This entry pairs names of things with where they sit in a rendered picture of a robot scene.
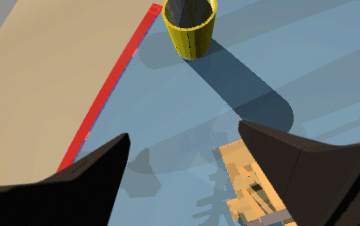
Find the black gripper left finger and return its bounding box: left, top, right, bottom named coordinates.
left=0, top=133, right=131, bottom=226

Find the yellow mug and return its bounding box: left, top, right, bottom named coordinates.
left=162, top=0, right=217, bottom=61

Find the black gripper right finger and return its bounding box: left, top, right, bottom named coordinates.
left=238, top=120, right=360, bottom=226

